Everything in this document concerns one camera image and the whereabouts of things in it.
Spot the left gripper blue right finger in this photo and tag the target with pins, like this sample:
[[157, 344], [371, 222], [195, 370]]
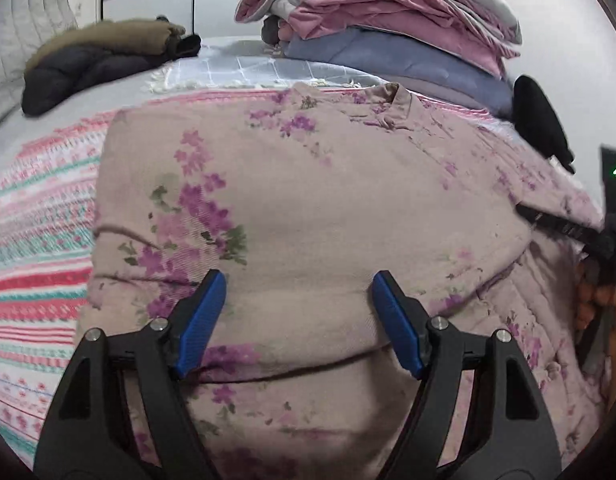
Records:
[[478, 412]]

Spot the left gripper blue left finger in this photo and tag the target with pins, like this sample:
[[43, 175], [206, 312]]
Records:
[[118, 411]]

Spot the pink floral padded jacket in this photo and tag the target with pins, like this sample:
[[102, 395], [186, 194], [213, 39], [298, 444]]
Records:
[[299, 197]]

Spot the person's right hand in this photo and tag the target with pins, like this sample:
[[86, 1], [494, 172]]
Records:
[[588, 297]]

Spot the black garment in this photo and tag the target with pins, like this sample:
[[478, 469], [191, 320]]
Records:
[[536, 122]]

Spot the striped patterned bed blanket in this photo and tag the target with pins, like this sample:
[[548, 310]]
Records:
[[47, 214]]

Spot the mauve folded blanket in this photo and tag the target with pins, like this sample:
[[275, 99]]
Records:
[[441, 93]]

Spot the light blue checked sheet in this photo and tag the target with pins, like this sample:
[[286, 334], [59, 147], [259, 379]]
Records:
[[242, 66]]

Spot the blue folded blanket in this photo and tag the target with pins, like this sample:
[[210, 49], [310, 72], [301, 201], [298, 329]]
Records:
[[388, 55]]

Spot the grey and pink folded quilt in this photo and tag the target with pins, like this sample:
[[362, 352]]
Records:
[[484, 33]]

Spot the olive and black jacket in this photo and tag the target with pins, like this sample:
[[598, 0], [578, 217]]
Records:
[[83, 58]]

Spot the grey quilted headboard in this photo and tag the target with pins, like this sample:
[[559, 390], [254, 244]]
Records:
[[25, 25]]

